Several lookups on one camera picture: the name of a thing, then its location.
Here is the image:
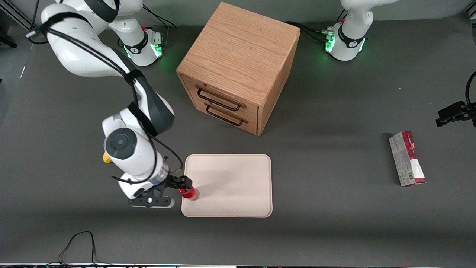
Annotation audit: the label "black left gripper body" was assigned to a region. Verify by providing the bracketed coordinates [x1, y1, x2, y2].
[461, 104, 476, 128]

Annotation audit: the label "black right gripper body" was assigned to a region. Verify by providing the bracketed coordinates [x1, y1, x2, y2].
[162, 172, 183, 191]

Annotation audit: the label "red coke bottle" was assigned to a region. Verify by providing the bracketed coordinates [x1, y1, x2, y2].
[179, 188, 200, 202]

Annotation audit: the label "beige rectangular tray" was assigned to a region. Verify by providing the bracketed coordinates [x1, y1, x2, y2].
[181, 154, 273, 218]

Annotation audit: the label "grey and red carton box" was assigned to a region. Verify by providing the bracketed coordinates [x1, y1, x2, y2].
[388, 130, 427, 188]

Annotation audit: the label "wooden drawer front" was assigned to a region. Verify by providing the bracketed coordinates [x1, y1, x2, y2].
[193, 101, 258, 135]
[180, 74, 259, 120]

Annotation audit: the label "oak wooden drawer cabinet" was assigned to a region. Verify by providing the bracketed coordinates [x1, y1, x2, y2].
[176, 1, 301, 137]

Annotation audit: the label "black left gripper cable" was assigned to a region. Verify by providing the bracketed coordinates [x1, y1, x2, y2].
[465, 70, 476, 109]

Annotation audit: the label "black metal drawer handle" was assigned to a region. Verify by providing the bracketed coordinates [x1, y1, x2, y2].
[204, 102, 249, 127]
[195, 85, 247, 112]

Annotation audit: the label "black cable loop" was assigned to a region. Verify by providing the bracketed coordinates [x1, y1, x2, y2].
[45, 231, 112, 267]

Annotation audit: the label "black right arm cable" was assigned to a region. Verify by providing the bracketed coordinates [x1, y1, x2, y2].
[25, 0, 184, 185]

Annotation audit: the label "black right arm base cables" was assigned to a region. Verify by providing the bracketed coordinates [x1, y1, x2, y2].
[141, 5, 177, 47]

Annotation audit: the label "black arm base cables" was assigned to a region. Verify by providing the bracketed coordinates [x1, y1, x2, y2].
[141, 5, 177, 47]
[284, 9, 348, 42]

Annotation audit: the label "black left arm base cables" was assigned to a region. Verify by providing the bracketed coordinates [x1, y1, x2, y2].
[284, 9, 348, 42]

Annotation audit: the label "black metal frame rail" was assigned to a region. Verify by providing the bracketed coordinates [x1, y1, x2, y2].
[0, 0, 34, 32]

